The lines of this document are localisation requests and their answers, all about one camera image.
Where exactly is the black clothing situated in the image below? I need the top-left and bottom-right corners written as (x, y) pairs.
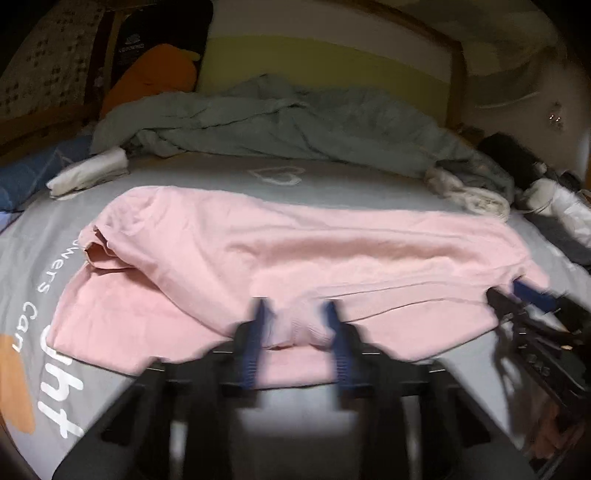
top-left (478, 133), bottom-right (585, 190)

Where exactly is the cream crumpled cloth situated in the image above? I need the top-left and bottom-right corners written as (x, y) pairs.
top-left (425, 166), bottom-right (511, 220)

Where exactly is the blue pillow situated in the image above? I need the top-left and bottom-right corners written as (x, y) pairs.
top-left (0, 134), bottom-right (98, 213)

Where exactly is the black printed panel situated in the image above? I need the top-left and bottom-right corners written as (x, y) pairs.
top-left (88, 0), bottom-right (214, 93)

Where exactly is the white bundled cloth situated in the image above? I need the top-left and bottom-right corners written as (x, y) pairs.
top-left (515, 178), bottom-right (591, 232)

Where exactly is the person's right hand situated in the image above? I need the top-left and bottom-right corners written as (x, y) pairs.
top-left (536, 399), bottom-right (585, 460)

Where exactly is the orange carrot plush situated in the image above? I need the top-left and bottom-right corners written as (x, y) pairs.
top-left (100, 44), bottom-right (202, 116)

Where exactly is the dark grey cloth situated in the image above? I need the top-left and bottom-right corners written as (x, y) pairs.
top-left (531, 217), bottom-right (591, 266)

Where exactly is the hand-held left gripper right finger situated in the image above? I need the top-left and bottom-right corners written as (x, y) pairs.
top-left (321, 299), bottom-right (539, 480)

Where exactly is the white folded cloth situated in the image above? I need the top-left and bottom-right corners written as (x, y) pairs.
top-left (46, 148), bottom-right (130, 197)

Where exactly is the grey-green blanket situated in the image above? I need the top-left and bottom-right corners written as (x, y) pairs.
top-left (90, 74), bottom-right (515, 204)

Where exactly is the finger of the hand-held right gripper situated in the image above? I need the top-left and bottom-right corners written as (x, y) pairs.
top-left (487, 286), bottom-right (573, 344)
top-left (513, 278), bottom-right (591, 324)

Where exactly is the pink printed t-shirt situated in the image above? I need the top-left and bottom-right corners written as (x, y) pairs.
top-left (50, 185), bottom-right (551, 387)

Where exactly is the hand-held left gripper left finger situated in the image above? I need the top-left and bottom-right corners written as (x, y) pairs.
top-left (52, 298), bottom-right (278, 480)

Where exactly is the grey crumpled garment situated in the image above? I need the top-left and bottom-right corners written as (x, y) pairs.
top-left (436, 157), bottom-right (515, 195)

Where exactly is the white and green headboard panel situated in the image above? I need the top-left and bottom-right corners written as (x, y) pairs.
top-left (196, 0), bottom-right (451, 125)

